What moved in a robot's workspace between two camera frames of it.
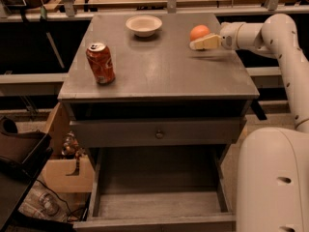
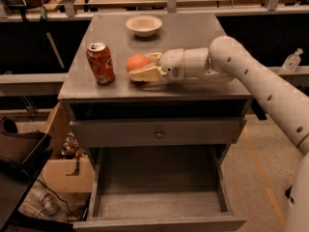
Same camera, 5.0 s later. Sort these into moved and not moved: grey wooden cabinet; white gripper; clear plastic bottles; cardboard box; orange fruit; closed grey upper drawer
Moved: orange fruit; white gripper
Not moved: cardboard box; clear plastic bottles; closed grey upper drawer; grey wooden cabinet
